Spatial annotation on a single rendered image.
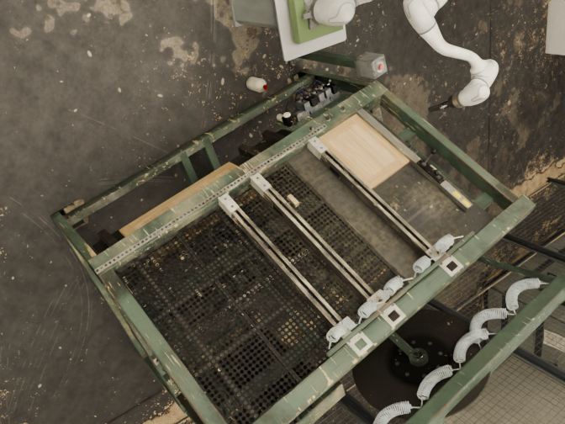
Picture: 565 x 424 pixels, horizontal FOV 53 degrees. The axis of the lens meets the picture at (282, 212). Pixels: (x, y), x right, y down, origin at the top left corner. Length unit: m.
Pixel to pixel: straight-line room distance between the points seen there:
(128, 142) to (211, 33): 0.95
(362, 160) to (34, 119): 2.01
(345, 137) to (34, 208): 2.02
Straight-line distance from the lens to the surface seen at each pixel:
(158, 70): 3.97
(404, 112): 3.84
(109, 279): 3.14
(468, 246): 3.30
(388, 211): 3.35
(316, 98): 3.72
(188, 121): 4.12
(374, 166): 3.55
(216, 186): 3.35
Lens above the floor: 3.61
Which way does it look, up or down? 49 degrees down
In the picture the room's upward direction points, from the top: 119 degrees clockwise
